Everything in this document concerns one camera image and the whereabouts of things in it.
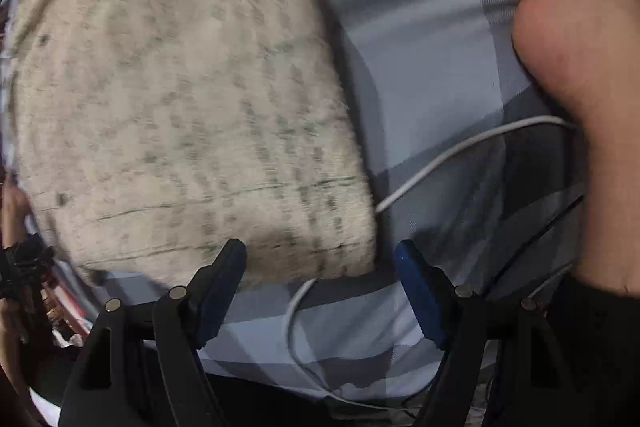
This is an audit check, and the blue checked blanket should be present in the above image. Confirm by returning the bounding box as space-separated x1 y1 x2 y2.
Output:
0 0 588 408

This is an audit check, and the cream plaid button shirt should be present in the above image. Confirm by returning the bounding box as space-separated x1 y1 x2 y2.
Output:
5 0 378 288

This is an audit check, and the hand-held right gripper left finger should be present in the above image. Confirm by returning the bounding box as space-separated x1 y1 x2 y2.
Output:
59 238 248 427

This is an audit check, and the white cable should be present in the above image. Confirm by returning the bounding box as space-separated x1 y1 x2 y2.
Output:
285 116 576 413

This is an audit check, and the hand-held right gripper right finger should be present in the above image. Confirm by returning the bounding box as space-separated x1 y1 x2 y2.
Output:
394 239 586 427

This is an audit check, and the black cable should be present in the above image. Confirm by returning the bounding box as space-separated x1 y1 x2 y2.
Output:
487 194 586 298

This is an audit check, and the person's left hand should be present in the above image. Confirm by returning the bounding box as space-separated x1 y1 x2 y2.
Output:
0 297 36 348

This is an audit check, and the person's right leg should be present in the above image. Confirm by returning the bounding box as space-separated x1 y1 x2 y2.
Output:
511 0 640 295

